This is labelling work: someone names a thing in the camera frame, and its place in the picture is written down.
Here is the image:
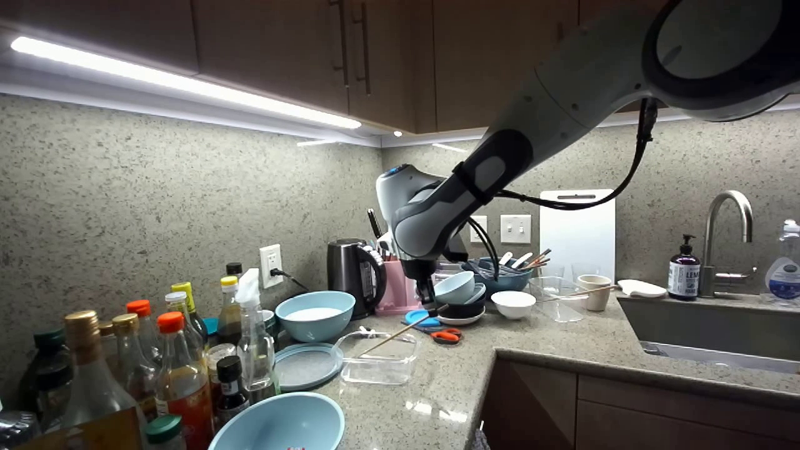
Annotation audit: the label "clear blue-label spray bottle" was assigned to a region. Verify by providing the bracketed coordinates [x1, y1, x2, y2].
[762, 218, 800, 306]

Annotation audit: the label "white cloth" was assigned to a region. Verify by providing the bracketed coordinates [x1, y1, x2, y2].
[614, 276, 669, 303]

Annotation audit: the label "large gold cap bottle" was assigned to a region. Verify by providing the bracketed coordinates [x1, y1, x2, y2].
[33, 310, 150, 450]

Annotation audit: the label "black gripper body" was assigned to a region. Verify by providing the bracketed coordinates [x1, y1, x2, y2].
[400, 253, 457, 288]

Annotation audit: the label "dark stacked bowl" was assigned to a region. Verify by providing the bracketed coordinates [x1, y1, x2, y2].
[435, 283, 489, 320]

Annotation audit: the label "dark cabinet handle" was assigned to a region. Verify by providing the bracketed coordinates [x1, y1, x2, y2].
[333, 0, 349, 88]
[355, 0, 372, 94]

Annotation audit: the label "chrome faucet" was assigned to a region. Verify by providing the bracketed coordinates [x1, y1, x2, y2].
[698, 188, 757, 300]

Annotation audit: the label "white cutting board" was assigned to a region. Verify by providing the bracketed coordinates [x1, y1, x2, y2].
[538, 188, 620, 285]

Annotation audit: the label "empty clear lunchbox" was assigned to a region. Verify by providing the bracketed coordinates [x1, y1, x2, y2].
[329, 324, 419, 389]

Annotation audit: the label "blue grey plate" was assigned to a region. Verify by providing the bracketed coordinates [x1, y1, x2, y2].
[273, 341, 344, 394]

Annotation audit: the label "wide white light switch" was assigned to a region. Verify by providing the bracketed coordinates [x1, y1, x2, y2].
[497, 213, 532, 245]

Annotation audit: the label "brown lower cabinets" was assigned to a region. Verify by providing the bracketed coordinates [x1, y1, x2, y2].
[469, 350, 800, 450]

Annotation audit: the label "black electric kettle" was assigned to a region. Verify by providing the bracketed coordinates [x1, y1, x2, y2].
[324, 236, 388, 320]

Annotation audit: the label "white wall outlet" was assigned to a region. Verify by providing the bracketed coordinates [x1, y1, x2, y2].
[257, 241, 284, 290]

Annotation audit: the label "brown upper cabinets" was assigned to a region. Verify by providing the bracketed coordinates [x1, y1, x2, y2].
[0, 0, 669, 135]

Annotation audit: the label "thin wooden stick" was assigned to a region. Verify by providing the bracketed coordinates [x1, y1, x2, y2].
[364, 323, 417, 355]

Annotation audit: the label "yellow-green cap bottle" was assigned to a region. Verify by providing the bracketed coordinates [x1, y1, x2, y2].
[168, 279, 205, 323]

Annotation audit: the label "white cap bottle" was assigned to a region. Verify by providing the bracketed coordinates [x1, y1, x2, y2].
[162, 290, 208, 361]

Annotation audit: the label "grey-blue stacked bowl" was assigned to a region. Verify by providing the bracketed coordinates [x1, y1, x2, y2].
[432, 269, 479, 306]

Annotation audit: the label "brown cabinets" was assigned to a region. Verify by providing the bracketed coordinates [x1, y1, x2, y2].
[469, 350, 800, 450]
[0, 0, 669, 135]

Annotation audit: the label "clear trigger spray bottle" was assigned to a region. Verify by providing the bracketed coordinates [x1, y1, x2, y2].
[229, 268, 279, 404]

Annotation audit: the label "dark handled utensil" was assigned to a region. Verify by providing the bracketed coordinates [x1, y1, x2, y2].
[517, 245, 555, 275]

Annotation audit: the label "small black cap bottle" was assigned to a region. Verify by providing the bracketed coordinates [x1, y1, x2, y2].
[213, 355, 253, 424]

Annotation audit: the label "small white bowl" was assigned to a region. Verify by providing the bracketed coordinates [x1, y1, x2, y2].
[487, 288, 538, 323]

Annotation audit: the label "white stacked plate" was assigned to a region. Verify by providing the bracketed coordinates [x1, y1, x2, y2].
[432, 306, 487, 330]

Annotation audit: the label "beige cup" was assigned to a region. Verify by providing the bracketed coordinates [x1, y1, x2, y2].
[574, 273, 614, 314]

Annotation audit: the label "black handled knife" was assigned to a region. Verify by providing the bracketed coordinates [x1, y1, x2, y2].
[364, 206, 385, 245]

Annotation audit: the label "pink utensil holder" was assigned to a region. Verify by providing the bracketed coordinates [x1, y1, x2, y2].
[372, 253, 425, 318]

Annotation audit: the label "dark blue bowl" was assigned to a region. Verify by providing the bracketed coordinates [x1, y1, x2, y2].
[467, 255, 534, 294]

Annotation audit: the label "small gold cap bottle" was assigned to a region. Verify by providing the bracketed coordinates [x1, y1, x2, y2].
[107, 311, 162, 419]

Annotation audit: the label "large light blue bowl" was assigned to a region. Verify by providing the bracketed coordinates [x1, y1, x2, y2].
[273, 288, 357, 348]

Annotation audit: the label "black plug with cord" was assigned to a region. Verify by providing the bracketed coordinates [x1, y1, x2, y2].
[267, 268, 313, 294]

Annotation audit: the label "long LED light strip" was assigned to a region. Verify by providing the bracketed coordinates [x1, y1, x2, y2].
[7, 31, 364, 135]

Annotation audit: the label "short LED light strip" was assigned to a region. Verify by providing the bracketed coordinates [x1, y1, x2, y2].
[390, 98, 800, 148]

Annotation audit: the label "green lid jar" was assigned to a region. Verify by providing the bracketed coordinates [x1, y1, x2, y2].
[142, 414, 189, 450]

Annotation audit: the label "orange cap sauce bottle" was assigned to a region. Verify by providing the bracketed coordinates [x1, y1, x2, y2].
[153, 310, 214, 450]

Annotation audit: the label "blue silicone pad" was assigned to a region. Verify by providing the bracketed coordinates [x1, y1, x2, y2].
[400, 306, 444, 331]

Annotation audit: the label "light blue colander bowl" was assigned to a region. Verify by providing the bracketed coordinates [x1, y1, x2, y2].
[208, 389, 347, 450]

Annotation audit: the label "steel sink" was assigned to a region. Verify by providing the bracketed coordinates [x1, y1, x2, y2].
[617, 291, 800, 374]

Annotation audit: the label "yellow cap dark bottle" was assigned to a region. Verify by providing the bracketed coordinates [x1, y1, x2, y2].
[214, 275, 244, 344]

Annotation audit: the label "dark soap pump bottle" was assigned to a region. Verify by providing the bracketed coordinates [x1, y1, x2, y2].
[665, 233, 702, 303]

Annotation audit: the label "dark green cap bottle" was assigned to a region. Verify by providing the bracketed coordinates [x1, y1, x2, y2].
[14, 330, 75, 430]

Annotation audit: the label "red cap bottle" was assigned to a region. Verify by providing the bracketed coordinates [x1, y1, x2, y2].
[122, 296, 159, 360]

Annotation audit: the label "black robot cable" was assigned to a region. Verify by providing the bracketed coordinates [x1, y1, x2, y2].
[463, 98, 662, 290]

